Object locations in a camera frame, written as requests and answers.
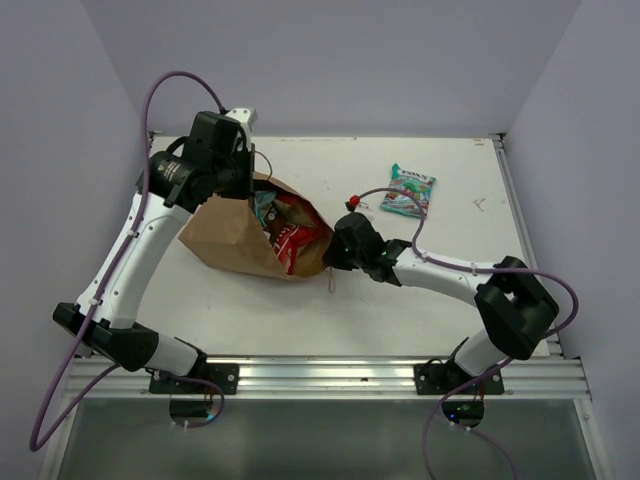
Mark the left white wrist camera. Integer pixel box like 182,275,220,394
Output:
226,107,258,136

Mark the red orange snack bag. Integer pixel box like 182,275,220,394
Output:
274,192,326,232

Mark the teal red Fox's candy bag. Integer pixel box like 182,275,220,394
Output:
253,190,277,226

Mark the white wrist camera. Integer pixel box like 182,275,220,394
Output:
226,107,258,136
345,195,371,213

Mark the mint green Fox's candy bag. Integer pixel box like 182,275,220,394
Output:
380,163,437,218

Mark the aluminium front rail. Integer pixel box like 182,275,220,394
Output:
69,354,591,401

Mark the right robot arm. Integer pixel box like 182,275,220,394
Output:
323,213,559,395

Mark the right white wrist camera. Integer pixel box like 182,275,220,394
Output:
345,195,371,213

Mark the brown white chips bag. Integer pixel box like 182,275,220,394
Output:
263,203,286,235

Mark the aluminium rail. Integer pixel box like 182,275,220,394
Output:
489,132,566,357
69,354,591,401

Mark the brown paper bag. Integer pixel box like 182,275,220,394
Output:
179,172,333,282

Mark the aluminium right side rail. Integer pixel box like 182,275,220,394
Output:
489,132,566,357

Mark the red cassava chips bag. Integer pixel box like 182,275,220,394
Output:
269,223,316,275

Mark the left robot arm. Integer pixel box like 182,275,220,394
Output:
53,108,256,394

